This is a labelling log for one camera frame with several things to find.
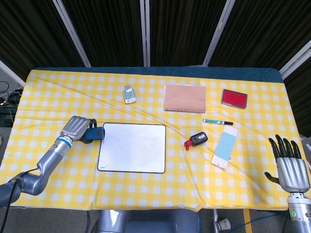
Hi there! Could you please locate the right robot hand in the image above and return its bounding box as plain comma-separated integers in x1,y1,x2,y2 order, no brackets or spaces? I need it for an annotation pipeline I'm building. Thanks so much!
264,134,311,194

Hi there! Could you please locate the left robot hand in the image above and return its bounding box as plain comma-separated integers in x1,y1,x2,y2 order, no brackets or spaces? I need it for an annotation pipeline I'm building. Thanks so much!
60,116,98,144

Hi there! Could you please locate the blue whiteboard eraser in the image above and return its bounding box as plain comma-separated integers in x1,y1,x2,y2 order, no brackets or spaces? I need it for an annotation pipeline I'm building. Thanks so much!
84,127,105,142

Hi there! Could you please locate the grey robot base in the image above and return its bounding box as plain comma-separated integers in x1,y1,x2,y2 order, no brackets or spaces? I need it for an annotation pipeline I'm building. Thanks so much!
97,209,202,233

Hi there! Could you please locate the small white whiteboard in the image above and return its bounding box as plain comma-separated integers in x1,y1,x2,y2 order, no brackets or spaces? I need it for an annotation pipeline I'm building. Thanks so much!
97,122,167,174

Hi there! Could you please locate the green white marker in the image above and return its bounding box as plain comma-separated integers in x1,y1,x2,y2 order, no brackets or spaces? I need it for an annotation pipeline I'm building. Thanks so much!
202,118,234,126

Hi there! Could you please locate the clear glue bottle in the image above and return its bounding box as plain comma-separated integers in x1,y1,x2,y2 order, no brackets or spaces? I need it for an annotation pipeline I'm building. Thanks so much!
123,84,137,104

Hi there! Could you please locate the blue and white paper pad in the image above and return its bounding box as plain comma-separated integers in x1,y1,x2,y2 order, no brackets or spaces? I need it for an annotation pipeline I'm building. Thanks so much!
210,126,239,169

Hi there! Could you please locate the red ink stamp pad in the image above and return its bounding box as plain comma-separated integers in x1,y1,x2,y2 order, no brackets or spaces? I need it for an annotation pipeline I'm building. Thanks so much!
220,88,248,109

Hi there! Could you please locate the yellow checkered tablecloth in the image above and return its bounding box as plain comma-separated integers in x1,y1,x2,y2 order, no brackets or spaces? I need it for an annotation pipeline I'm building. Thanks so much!
10,69,305,212

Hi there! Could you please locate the black and red stamp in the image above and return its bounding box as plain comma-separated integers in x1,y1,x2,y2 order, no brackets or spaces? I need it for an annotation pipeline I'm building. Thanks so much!
184,132,208,150

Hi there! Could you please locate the brown spiral notebook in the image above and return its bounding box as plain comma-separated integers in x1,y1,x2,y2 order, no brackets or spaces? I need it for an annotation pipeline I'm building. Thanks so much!
163,83,207,114

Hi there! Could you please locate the blue floor cable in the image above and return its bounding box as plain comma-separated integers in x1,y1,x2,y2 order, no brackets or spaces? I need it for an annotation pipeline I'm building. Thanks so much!
228,211,289,233

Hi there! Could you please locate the black cable bundle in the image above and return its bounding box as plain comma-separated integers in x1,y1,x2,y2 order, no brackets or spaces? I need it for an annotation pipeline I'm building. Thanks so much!
0,81,24,115

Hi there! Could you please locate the white partition frame post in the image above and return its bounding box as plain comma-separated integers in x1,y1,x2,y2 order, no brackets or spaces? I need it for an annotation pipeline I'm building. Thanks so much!
52,0,92,67
0,59,26,89
139,0,151,67
202,0,236,67
278,38,311,80

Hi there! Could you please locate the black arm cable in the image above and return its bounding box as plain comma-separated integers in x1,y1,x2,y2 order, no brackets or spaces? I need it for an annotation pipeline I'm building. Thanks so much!
0,168,39,233

